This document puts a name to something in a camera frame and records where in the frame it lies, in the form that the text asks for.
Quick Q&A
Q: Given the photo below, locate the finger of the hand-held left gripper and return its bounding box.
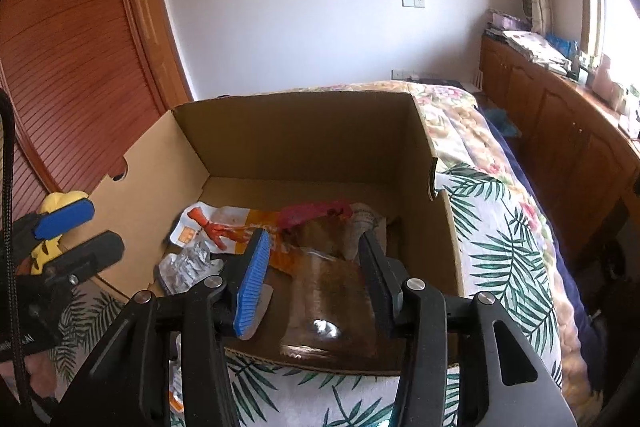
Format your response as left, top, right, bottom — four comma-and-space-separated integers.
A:
42, 231, 126, 284
12, 197, 96, 248

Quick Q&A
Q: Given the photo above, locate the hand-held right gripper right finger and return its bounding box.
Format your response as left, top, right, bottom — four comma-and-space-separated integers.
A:
356, 229, 578, 427

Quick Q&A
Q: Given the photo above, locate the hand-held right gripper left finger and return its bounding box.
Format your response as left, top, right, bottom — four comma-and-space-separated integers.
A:
50, 228, 275, 427

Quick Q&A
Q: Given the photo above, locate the large clear brown snack packet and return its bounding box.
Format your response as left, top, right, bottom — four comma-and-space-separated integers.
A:
280, 219, 401, 362

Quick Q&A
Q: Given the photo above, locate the silver snack packet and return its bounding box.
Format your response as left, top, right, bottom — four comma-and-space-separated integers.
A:
157, 239, 226, 296

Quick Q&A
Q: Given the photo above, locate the orange white claw-print packet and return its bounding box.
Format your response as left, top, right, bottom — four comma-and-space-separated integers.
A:
170, 203, 301, 273

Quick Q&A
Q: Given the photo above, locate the grey clear snack packet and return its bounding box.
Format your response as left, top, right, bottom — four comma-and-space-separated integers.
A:
345, 203, 389, 258

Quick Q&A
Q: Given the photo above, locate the pink snack packet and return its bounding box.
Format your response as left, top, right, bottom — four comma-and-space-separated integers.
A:
277, 201, 353, 229

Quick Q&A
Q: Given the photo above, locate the white orange-edged snack packet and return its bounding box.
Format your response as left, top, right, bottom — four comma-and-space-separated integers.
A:
167, 336, 187, 417

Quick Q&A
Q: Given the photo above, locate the brown cardboard box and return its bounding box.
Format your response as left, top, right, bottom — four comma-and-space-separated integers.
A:
90, 90, 466, 378

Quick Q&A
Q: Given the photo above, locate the yellow plush toy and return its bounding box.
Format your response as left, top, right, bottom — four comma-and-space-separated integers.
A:
30, 191, 90, 278

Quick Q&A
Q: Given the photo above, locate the leaf-print bed sheet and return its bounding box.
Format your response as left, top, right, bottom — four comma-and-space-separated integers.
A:
45, 162, 561, 427

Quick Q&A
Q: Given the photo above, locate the floral quilt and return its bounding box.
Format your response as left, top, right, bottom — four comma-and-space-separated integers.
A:
260, 79, 586, 408

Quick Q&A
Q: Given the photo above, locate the wooden slatted wardrobe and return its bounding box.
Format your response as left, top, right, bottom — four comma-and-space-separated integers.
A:
0, 0, 196, 228

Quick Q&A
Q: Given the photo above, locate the teal bag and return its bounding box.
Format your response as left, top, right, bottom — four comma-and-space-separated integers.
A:
487, 107, 523, 138

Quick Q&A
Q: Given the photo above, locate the black chair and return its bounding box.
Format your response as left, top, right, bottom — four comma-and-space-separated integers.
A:
585, 187, 640, 427

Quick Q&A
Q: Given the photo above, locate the wooden cabinet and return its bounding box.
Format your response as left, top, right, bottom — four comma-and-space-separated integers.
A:
480, 34, 640, 258

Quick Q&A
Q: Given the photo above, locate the folded patterned cloth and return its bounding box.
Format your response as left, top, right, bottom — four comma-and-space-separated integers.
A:
502, 29, 573, 75

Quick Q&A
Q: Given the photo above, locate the pink box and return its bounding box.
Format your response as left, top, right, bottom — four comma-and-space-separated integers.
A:
487, 11, 531, 32

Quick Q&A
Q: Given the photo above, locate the blue pack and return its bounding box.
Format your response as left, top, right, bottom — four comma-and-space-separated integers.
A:
546, 33, 578, 56

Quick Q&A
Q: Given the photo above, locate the pink bottle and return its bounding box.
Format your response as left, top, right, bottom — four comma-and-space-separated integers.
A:
592, 54, 626, 108

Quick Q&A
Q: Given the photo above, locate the wood-framed window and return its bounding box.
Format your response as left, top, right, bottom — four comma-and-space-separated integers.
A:
575, 0, 640, 72

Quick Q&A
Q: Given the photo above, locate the black braided cable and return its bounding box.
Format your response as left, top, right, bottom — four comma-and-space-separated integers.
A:
0, 89, 31, 413

